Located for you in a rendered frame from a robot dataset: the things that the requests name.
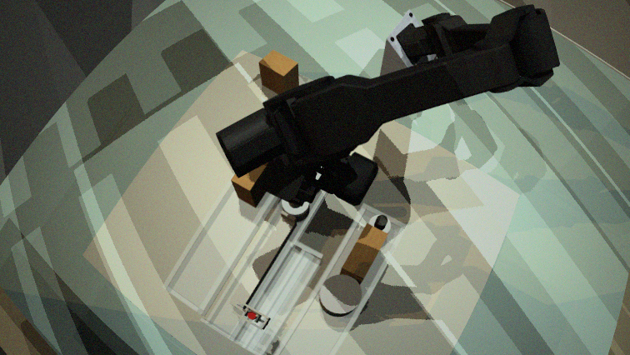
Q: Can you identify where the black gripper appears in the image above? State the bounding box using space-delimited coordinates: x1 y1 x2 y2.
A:
317 152 379 207

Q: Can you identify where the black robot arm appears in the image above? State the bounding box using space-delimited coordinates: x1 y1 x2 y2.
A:
216 4 560 207

